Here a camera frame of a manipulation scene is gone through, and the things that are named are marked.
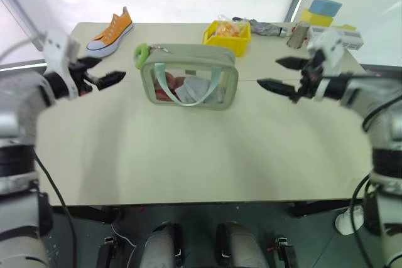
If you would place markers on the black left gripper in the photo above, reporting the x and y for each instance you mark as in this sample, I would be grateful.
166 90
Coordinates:
80 76

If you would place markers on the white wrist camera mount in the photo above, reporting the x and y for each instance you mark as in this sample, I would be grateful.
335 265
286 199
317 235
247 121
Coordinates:
58 48
329 45

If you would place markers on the black table foot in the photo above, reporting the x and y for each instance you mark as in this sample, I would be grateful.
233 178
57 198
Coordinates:
105 254
287 252

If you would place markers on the grey robot leg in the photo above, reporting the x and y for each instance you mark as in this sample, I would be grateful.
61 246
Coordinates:
243 246
160 246

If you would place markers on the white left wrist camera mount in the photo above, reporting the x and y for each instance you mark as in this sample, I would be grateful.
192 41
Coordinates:
58 48

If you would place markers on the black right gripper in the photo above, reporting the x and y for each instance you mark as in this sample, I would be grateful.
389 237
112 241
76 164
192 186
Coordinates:
311 79

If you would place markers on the grey folded umbrella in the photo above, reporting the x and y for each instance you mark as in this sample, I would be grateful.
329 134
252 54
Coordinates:
265 28

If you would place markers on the grey robot right leg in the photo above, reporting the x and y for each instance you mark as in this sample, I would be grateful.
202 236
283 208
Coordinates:
243 246

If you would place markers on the light blue cloth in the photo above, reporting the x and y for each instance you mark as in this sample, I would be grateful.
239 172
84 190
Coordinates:
196 90

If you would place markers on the white printed carton box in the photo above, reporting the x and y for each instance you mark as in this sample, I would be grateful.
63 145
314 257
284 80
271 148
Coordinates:
353 40

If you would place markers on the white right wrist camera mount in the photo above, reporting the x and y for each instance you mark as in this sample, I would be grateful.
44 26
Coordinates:
329 45

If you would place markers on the clear green toiletry bag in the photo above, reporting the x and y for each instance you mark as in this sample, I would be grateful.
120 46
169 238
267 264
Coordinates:
229 70

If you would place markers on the maroon cloth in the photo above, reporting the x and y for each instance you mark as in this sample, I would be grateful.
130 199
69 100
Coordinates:
165 87

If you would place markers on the yellow plastic bin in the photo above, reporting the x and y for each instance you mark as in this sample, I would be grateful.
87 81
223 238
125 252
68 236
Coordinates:
234 43

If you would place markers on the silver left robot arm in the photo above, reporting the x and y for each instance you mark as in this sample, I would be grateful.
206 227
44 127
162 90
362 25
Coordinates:
19 243

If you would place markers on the green zipper pull tag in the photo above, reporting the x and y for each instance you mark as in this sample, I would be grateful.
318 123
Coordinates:
141 54

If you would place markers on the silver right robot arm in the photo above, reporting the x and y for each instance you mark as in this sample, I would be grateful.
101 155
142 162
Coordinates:
389 233

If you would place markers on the clear bag of orange snacks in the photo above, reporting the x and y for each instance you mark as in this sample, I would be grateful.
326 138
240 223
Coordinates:
227 29

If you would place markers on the blue sponge block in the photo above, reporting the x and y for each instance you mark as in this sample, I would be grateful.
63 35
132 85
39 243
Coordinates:
325 6

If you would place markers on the grey robot left leg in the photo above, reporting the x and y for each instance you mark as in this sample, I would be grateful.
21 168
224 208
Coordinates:
160 246

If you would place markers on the yellow sponge block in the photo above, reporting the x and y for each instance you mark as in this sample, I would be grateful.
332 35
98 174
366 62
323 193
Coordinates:
315 17

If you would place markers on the orange canvas sneaker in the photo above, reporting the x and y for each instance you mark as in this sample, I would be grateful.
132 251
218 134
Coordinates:
110 34

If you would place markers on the white object on floor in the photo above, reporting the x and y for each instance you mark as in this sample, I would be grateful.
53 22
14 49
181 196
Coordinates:
348 221

